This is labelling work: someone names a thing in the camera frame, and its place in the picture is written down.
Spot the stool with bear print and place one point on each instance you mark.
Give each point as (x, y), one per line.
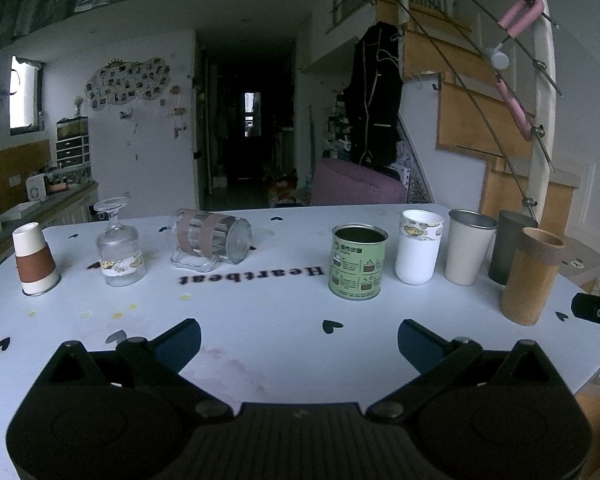
(582, 262)

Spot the window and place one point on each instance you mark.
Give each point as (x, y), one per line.
(24, 95)

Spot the white pole with pink clips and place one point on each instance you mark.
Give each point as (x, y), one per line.
(542, 90)

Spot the white metal cup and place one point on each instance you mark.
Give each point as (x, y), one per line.
(467, 255)

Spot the black hanging coat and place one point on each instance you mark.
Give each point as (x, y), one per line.
(375, 95)

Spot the green tin can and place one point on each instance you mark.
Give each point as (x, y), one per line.
(357, 265)

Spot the wooden staircase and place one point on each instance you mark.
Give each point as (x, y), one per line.
(472, 105)

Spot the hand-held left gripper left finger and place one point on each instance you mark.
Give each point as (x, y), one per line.
(179, 346)

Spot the glass mug with brown tape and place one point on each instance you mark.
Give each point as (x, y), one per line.
(210, 237)

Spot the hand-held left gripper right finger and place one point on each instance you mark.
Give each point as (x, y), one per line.
(416, 346)

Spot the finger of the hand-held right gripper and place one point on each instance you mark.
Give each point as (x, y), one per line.
(597, 310)

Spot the pink armchair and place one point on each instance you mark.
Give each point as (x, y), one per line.
(355, 185)

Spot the dark grey cup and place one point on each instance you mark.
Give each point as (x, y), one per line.
(507, 245)

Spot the paper cup with brown sleeve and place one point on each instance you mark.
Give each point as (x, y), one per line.
(35, 260)

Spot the tan bamboo cup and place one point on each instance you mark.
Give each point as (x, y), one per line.
(530, 280)

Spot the wall photo collage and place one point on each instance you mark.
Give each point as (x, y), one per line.
(127, 82)

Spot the small drawer unit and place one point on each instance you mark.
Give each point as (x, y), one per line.
(72, 152)

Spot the clear glass goblet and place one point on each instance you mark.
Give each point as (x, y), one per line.
(120, 255)

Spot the kitchen counter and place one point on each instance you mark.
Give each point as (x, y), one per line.
(55, 210)

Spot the white box on counter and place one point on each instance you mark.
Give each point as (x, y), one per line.
(36, 188)

